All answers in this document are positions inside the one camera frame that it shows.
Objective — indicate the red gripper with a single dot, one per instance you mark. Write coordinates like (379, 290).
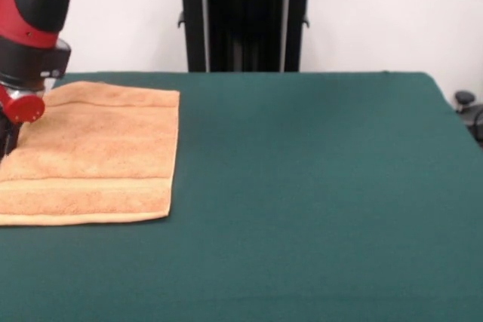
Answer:
(24, 109)

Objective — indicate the orange terry towel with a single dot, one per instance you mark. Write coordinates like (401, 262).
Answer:
(94, 156)

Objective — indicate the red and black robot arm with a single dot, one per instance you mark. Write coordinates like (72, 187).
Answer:
(34, 5)

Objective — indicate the dark green table cloth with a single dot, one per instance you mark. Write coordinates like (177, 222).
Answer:
(339, 186)

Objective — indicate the black office chair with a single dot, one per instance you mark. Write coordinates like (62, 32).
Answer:
(469, 111)

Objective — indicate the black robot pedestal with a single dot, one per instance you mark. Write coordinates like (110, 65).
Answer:
(245, 28)

